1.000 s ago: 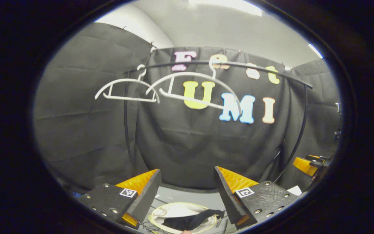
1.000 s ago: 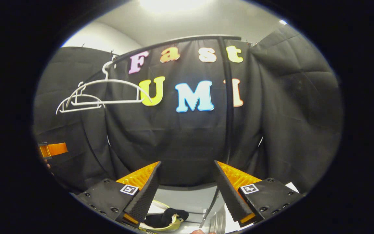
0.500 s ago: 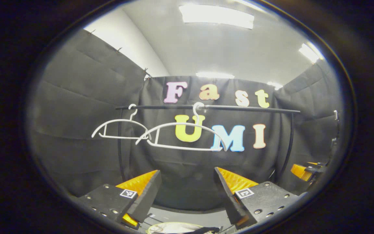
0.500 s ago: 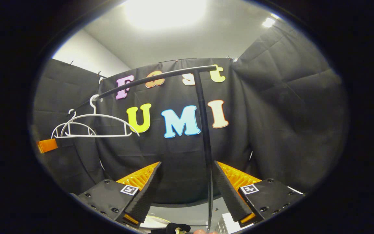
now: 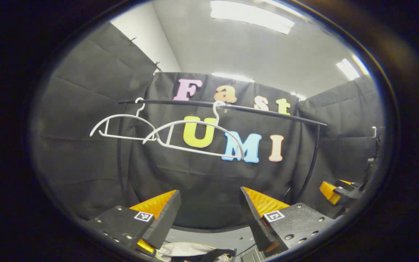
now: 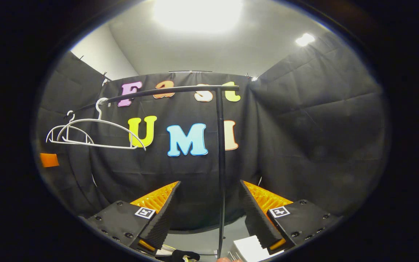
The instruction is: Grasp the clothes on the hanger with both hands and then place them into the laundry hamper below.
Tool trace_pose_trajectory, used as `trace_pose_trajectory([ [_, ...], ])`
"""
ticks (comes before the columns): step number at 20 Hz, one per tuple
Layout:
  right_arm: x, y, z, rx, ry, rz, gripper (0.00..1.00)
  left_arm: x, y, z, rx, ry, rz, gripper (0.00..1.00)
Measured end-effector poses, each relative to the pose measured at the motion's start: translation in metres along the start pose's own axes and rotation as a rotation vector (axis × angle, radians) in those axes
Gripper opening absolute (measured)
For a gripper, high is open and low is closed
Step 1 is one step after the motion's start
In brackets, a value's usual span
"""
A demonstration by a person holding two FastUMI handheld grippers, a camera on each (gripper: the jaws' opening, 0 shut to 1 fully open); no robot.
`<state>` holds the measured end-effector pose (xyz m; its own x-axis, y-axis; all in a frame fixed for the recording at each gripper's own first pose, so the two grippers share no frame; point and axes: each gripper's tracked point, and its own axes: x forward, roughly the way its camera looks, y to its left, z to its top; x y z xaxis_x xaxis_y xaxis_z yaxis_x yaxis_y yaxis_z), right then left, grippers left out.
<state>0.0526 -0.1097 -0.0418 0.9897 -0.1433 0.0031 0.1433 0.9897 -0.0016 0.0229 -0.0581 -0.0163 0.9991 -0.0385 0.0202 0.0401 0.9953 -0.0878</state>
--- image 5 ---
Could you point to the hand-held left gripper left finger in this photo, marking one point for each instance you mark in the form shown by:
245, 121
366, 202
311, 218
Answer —
164, 218

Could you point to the black clothes rack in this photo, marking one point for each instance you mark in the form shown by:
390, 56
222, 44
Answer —
275, 113

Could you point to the white laundry hamper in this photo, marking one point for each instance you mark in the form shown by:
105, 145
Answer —
180, 250

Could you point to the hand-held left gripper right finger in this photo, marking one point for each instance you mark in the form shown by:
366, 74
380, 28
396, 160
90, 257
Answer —
255, 222

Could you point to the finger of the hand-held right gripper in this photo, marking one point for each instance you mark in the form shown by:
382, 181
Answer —
346, 182
329, 191

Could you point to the white clothes hanger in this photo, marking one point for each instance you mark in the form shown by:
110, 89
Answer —
191, 122
122, 115

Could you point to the black backdrop cloth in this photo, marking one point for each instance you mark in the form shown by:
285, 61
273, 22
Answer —
86, 120

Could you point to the black knit cardigan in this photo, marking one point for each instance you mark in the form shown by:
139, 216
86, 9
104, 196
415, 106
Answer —
209, 254

